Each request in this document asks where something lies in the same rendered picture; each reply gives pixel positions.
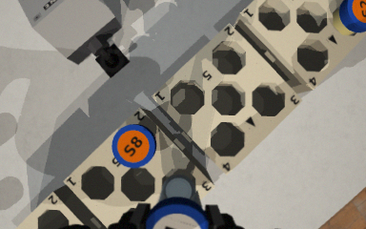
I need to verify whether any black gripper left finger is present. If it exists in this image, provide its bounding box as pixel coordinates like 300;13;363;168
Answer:
60;203;151;229

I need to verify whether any beige bucket adapter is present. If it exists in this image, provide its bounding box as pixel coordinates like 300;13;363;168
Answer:
234;0;366;94
152;23;302;175
15;185;108;229
64;108;215;228

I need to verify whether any grey sloped button desk with green done key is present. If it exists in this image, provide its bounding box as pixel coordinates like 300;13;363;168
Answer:
18;0;130;77

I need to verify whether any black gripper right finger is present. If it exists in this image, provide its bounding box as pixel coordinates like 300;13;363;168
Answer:
205;204;245;229

